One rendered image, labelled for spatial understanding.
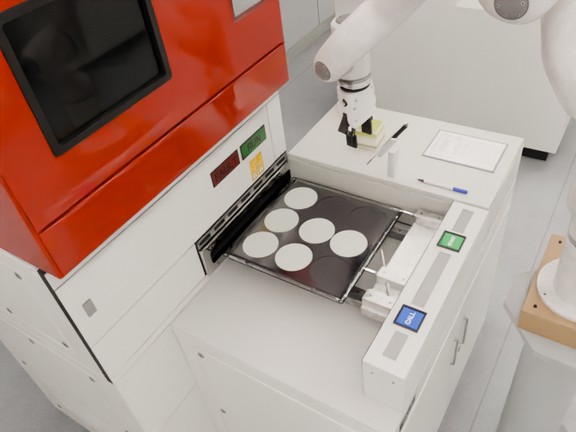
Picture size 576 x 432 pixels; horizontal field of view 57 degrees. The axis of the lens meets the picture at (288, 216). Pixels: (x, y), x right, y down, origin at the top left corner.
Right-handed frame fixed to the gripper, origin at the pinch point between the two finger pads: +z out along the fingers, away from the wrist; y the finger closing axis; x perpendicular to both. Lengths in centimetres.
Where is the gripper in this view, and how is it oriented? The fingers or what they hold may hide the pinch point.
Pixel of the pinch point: (359, 135)
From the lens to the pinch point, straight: 142.4
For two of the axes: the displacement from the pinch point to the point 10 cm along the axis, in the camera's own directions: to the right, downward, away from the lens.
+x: -7.4, -3.6, 5.6
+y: 6.5, -6.0, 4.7
